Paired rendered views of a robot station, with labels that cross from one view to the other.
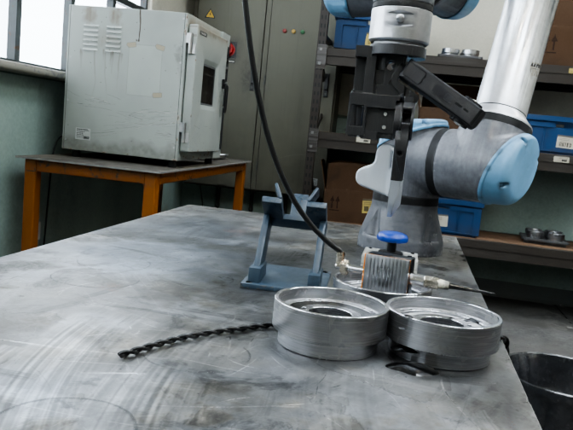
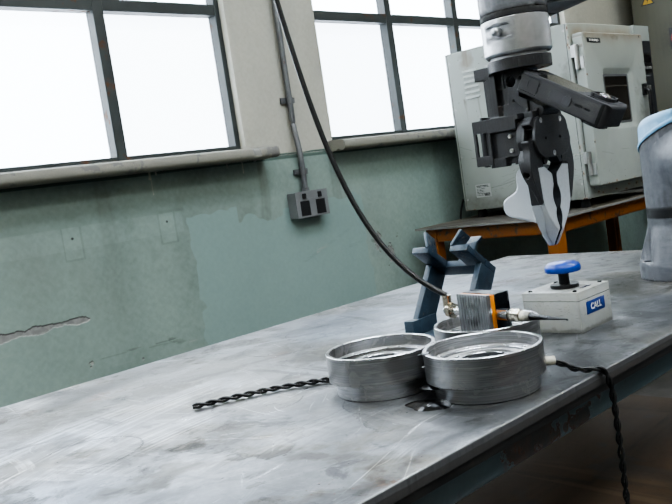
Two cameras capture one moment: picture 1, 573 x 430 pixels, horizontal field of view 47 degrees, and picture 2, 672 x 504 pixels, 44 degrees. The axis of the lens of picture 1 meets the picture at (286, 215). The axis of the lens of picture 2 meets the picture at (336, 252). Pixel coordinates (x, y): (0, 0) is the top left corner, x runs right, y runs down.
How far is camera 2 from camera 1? 0.48 m
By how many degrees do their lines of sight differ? 36
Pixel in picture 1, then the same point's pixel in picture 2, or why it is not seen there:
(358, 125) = (491, 154)
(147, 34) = not seen: hidden behind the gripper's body
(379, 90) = (505, 110)
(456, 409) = (401, 437)
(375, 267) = (465, 306)
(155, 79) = not seen: hidden behind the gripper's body
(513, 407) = (464, 434)
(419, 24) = (519, 31)
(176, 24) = (556, 39)
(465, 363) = (478, 395)
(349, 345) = (367, 386)
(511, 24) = not seen: outside the picture
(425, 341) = (434, 377)
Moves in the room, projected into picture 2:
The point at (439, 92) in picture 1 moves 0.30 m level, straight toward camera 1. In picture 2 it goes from (556, 97) to (355, 112)
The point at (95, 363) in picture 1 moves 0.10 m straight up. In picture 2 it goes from (172, 414) to (155, 314)
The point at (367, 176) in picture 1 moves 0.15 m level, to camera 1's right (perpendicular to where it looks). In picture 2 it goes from (513, 205) to (649, 190)
